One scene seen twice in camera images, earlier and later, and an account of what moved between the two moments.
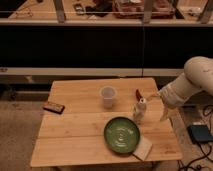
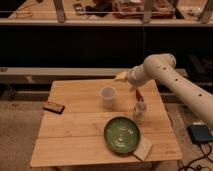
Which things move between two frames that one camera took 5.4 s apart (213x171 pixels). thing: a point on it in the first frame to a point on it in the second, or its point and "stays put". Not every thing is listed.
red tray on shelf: (134, 9) stays put
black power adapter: (200, 134) stays put
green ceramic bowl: (121, 135) stays put
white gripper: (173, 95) to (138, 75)
